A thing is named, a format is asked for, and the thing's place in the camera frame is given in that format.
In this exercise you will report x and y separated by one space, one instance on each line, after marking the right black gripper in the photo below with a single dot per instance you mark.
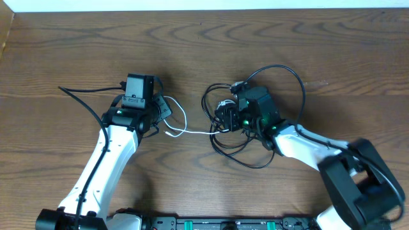
225 116

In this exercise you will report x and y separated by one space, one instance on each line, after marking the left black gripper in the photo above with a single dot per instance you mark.
161 107

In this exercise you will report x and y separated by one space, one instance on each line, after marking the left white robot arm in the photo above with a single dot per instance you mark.
127 121

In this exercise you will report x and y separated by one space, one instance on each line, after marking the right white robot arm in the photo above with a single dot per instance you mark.
360 185

